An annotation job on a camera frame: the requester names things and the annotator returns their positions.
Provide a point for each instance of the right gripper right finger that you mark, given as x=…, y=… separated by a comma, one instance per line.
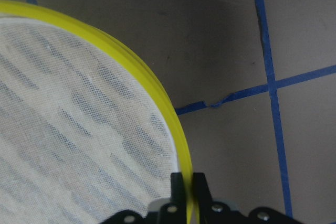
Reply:
x=201, y=190

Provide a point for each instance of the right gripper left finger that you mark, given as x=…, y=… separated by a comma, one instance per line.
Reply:
x=178, y=193

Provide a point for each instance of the yellow steamer layer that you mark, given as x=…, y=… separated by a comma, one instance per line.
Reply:
x=87, y=130

